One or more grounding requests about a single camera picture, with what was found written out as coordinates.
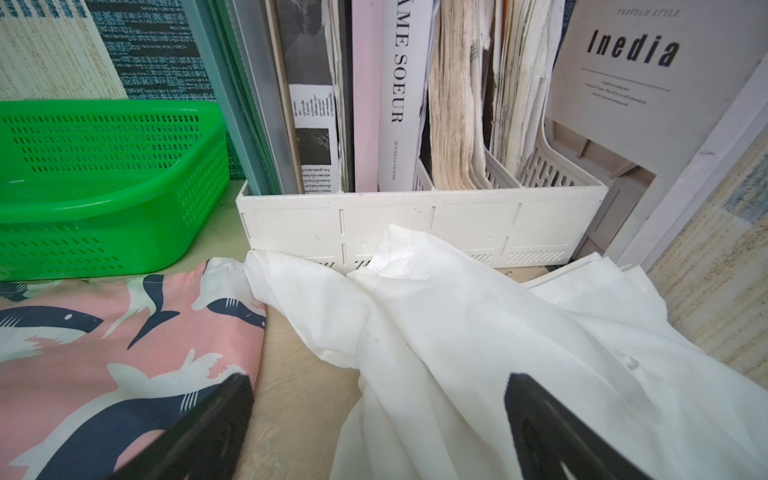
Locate white crumpled shirt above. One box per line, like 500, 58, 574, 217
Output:
244, 226, 767, 479

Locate worn beige paper stack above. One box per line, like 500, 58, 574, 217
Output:
428, 1, 493, 190

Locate black and white magazine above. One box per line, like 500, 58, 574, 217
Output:
275, 0, 342, 194

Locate white Ame Soeur book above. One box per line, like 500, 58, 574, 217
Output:
378, 0, 434, 192

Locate white plastic file organizer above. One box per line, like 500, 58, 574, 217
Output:
236, 127, 608, 273

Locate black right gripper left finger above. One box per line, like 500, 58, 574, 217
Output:
111, 374, 254, 479

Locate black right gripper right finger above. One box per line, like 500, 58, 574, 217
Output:
504, 373, 648, 479

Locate pink book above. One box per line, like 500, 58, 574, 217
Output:
352, 0, 384, 193

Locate green plastic basket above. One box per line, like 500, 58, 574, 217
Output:
1, 100, 230, 281

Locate grey Inedia magazine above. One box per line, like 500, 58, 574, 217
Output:
545, 0, 768, 181

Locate green folder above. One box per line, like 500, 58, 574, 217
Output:
181, 1, 281, 195

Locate pink shark print shorts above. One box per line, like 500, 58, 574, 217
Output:
1, 258, 266, 479

